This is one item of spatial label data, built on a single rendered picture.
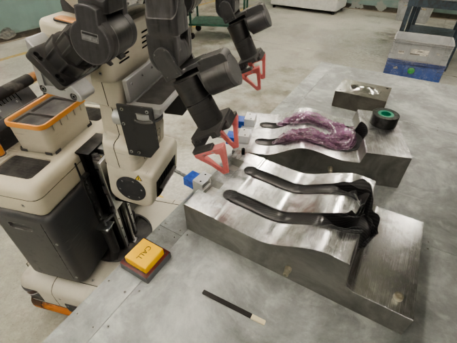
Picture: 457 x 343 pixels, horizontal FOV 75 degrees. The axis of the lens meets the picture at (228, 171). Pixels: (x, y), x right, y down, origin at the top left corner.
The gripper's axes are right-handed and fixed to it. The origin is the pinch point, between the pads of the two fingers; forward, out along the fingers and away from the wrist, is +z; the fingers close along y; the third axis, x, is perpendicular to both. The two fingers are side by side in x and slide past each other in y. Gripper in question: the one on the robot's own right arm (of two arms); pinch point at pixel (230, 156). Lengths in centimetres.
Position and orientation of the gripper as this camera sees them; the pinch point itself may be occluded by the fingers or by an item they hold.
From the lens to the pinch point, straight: 66.0
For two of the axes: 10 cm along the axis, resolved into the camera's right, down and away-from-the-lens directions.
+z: 4.4, 7.6, 4.8
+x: -8.7, 2.1, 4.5
